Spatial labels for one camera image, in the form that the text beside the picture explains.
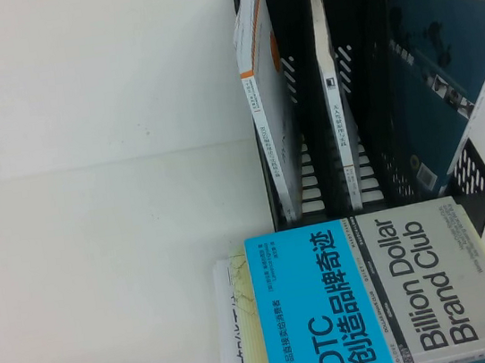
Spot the blue and grey book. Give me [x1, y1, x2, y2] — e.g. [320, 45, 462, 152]
[240, 190, 485, 363]

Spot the black plastic book stand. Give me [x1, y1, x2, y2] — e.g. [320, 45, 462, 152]
[233, 0, 485, 269]

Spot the thin white paperback book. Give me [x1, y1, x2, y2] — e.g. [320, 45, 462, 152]
[309, 0, 370, 214]

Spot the white book with orange stripe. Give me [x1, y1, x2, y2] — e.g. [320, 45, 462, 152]
[228, 0, 311, 228]

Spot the yellow-green mechanisms book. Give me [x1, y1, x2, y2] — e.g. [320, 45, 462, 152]
[224, 196, 485, 363]

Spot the white book with black lettering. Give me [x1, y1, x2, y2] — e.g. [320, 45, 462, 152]
[203, 257, 251, 363]

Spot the dark teal large book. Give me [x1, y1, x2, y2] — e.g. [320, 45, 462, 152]
[372, 0, 485, 205]

